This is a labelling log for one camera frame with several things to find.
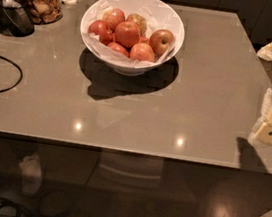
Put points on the black round appliance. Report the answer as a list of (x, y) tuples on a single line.
[(17, 21)]

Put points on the small red apple behind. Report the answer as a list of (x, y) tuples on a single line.
[(144, 39)]

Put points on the large red apple centre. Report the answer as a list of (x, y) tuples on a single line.
[(127, 34)]

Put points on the small red apple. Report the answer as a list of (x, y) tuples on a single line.
[(106, 37), (144, 39)]

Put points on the right white shoe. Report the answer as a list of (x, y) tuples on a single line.
[(31, 174)]

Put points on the white ceramic bowl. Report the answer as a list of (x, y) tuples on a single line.
[(128, 66)]

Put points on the yellowish apple at back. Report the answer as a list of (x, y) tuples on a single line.
[(140, 21)]

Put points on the small red apple left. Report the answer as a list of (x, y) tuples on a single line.
[(106, 37)]

